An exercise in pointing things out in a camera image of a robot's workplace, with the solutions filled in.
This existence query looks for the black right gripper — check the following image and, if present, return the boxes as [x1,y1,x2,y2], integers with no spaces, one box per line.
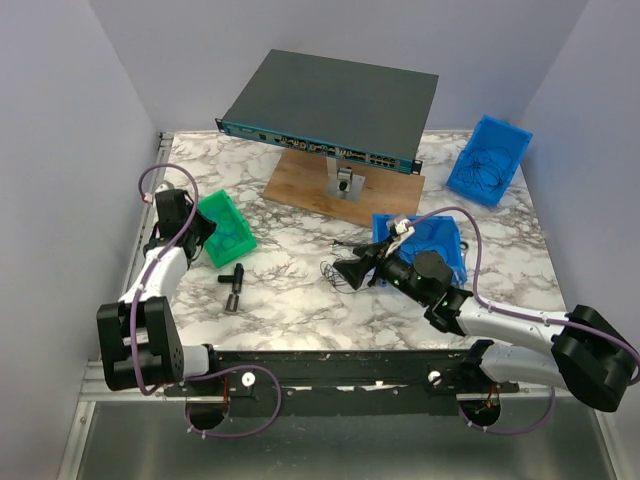
[334,235,430,306]

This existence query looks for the light blue thin cable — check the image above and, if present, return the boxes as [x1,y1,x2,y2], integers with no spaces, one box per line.
[207,209,246,254]
[204,207,244,246]

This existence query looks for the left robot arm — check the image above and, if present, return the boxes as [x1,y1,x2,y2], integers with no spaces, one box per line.
[96,189,222,395]

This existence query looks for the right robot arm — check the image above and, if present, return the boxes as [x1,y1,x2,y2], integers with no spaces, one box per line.
[333,241,639,412]

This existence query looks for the green plastic bin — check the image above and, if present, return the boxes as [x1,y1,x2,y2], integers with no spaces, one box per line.
[198,190,257,268]

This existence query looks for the black T-shaped tool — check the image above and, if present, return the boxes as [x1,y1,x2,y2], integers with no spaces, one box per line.
[217,263,244,295]

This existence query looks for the small metal cylinder socket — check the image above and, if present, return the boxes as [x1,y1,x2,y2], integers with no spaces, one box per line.
[225,293,239,313]

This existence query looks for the near blue plastic bin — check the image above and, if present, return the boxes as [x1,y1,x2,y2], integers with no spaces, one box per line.
[397,216,467,287]

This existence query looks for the blue plastic bin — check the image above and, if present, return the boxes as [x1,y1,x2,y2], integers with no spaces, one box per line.
[446,115,533,208]
[397,216,467,287]

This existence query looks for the brown wooden board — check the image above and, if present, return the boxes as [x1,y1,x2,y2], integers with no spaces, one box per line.
[263,149,425,227]

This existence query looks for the far blue plastic bin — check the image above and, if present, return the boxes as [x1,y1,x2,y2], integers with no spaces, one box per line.
[446,115,533,208]

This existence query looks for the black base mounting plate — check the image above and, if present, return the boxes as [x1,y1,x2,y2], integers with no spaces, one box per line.
[165,350,519,420]

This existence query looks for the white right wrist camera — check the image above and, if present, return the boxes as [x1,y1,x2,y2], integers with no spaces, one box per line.
[386,215,415,255]

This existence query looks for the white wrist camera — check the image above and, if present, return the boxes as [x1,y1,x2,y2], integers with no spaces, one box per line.
[141,182,174,205]
[386,215,415,255]

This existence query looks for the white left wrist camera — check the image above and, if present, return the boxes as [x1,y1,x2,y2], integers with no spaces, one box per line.
[141,182,174,205]

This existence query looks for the grey metal bracket fixture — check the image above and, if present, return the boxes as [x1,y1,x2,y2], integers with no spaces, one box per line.
[326,157,365,203]

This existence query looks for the grey network switch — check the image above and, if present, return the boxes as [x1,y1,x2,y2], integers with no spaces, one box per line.
[216,49,438,175]

